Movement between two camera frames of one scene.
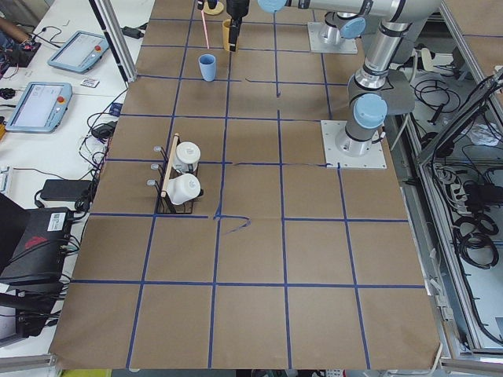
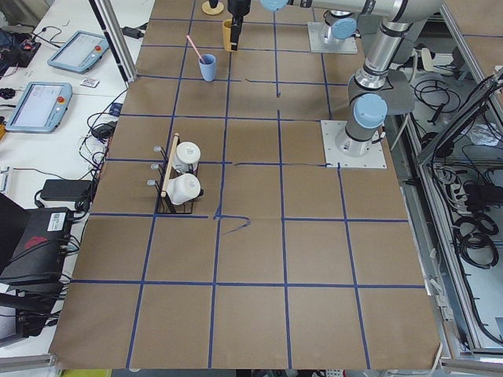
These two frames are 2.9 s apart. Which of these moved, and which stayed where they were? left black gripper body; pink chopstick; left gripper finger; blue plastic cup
Moved: pink chopstick
Stayed: left gripper finger; left black gripper body; blue plastic cup
